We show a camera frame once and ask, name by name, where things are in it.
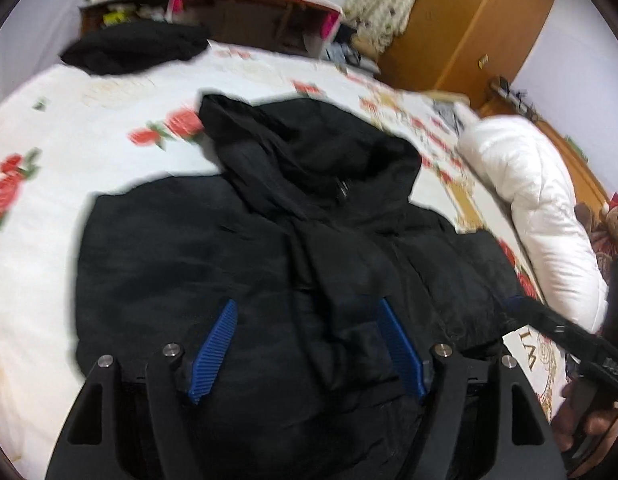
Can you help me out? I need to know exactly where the floral rose bedsheet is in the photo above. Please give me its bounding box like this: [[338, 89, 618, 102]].
[[0, 42, 590, 480]]

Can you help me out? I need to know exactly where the wooden desk with shelves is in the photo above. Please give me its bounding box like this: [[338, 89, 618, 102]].
[[79, 0, 345, 58]]

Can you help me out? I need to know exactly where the grey patterned cloth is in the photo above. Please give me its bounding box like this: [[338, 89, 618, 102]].
[[431, 100, 465, 133]]

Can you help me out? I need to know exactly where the patterned curtain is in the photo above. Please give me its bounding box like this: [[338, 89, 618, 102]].
[[341, 0, 435, 53]]

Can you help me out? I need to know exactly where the black hooded puffer jacket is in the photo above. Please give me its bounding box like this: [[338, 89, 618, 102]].
[[74, 92, 540, 480]]

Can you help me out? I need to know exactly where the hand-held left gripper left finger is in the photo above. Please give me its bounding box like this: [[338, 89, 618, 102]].
[[45, 300, 239, 480]]

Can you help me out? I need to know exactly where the pink bag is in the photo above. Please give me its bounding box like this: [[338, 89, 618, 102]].
[[319, 12, 342, 41]]

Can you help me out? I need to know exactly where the pile of clothes by wardrobe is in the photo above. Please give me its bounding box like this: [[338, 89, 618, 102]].
[[324, 25, 380, 76]]

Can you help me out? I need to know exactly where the folded black garment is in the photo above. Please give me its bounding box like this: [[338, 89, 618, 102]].
[[59, 22, 212, 77]]

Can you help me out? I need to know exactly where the brown teddy bear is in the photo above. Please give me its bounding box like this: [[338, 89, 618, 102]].
[[574, 192, 618, 261]]

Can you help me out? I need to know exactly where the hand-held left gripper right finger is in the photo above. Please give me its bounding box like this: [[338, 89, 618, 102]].
[[376, 297, 570, 480]]

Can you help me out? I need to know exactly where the person's right hand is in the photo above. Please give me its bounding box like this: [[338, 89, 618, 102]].
[[554, 380, 618, 456]]

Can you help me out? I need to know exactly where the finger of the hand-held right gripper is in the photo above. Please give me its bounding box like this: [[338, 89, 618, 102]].
[[504, 295, 607, 361]]

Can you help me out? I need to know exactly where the wooden wardrobe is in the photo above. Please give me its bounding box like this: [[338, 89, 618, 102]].
[[376, 0, 557, 106]]

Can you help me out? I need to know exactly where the white puffer jacket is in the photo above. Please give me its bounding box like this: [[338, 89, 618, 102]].
[[456, 115, 610, 333]]

